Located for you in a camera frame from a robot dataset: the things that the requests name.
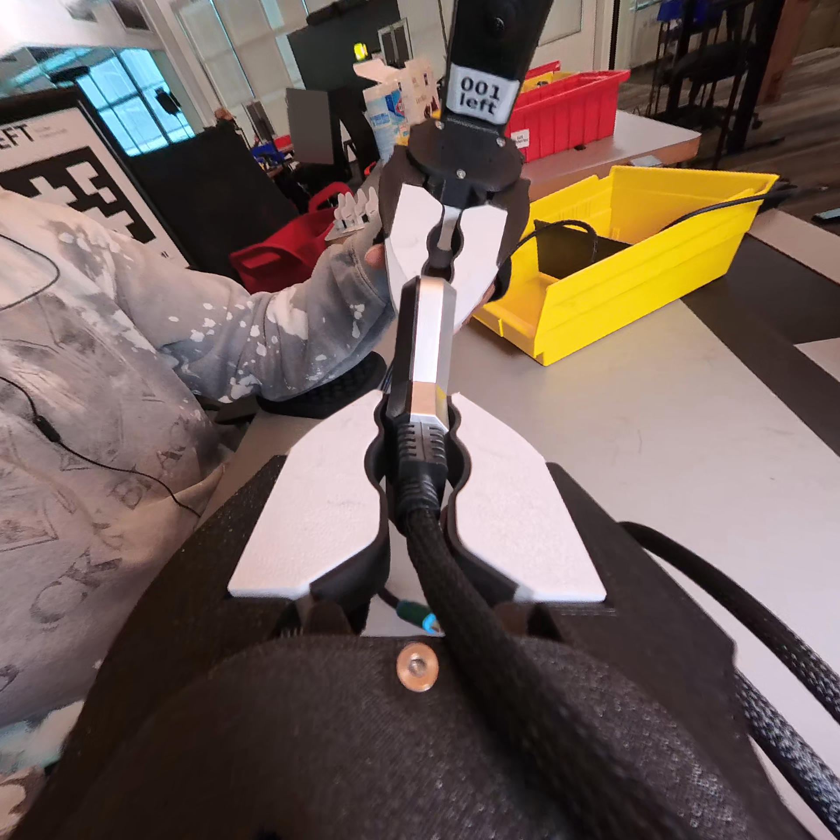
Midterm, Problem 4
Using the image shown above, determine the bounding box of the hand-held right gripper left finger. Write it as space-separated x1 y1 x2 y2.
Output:
227 390 392 601

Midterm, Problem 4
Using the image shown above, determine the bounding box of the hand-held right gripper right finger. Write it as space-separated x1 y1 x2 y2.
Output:
443 392 609 606

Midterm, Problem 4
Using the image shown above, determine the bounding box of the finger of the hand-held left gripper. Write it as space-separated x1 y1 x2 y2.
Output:
449 206 509 330
384 184 447 309

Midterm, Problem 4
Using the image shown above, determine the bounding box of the black braided cable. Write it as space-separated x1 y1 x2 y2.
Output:
392 499 840 840

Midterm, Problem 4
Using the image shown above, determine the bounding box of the green plug hdmi cable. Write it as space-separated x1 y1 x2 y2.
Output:
376 586 438 636

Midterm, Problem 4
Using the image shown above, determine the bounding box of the yellow divided storage bin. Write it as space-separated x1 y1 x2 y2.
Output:
471 165 781 367

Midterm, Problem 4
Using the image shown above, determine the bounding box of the black hub cable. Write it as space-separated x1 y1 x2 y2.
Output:
505 189 798 273

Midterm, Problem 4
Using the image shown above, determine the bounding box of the person's left forearm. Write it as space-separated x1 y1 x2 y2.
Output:
115 223 403 404

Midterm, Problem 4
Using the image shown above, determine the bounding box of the row of white dropper bottles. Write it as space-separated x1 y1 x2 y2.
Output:
325 187 383 245

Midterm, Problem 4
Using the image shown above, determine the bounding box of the black bin divider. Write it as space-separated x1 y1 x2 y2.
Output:
535 222 632 282

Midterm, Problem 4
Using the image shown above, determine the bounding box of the wipes canister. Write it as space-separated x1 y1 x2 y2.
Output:
364 85 413 156

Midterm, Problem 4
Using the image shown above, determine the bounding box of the red ribbed bin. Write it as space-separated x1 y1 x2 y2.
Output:
504 62 631 163

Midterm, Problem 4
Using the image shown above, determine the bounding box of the red tote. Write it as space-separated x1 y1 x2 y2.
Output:
230 184 355 295

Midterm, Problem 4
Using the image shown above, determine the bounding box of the wooden table with bins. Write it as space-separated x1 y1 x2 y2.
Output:
521 110 702 204

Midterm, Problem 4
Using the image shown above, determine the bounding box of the large black monitor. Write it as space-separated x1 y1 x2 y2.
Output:
287 0 403 93

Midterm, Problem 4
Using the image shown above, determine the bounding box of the black folding board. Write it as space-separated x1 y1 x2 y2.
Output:
128 121 301 282

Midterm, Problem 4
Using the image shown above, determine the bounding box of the black lectern stand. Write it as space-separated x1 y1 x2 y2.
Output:
712 0 788 170

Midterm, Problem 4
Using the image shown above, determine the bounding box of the framed tag sign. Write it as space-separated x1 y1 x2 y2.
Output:
0 88 191 270

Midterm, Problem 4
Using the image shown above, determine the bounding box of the black lavalier microphone cable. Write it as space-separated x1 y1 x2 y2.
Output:
0 233 203 519

